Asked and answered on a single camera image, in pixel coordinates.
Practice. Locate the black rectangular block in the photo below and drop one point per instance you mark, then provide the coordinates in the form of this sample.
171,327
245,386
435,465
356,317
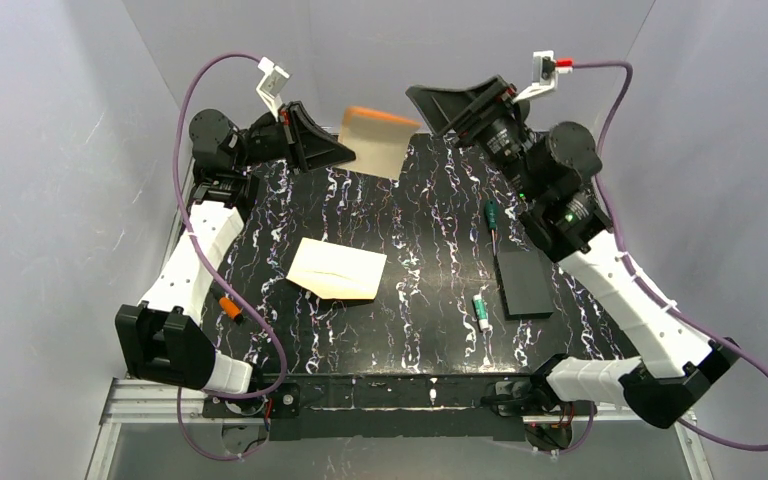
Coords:
524,285

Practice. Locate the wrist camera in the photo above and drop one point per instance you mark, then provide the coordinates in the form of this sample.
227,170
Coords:
271,84
545,73

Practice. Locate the green handled screwdriver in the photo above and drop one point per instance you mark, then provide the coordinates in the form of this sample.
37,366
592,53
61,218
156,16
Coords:
490,212

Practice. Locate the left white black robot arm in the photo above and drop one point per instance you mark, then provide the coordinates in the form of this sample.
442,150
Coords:
161,336

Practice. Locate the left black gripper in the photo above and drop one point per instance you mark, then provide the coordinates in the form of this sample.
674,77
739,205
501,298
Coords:
292,134

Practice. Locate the green white glue stick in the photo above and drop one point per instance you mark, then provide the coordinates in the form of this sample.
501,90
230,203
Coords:
481,313

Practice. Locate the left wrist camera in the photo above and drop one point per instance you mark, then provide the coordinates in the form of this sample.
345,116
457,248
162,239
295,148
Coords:
271,84

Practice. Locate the cream paper envelope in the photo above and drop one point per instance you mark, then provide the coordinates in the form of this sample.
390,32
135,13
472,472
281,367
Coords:
336,272

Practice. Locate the orange handled screwdriver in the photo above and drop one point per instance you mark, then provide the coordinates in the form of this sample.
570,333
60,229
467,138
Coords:
230,309

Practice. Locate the aluminium frame rail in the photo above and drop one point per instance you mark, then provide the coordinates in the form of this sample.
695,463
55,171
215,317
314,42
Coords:
429,225

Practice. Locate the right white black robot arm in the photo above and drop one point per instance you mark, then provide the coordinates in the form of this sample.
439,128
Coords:
675,364

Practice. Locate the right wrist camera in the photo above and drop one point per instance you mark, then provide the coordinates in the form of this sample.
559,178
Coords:
545,73

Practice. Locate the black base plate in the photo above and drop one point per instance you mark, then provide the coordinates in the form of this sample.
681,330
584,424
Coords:
324,406

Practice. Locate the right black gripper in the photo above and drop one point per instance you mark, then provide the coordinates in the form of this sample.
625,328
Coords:
480,105

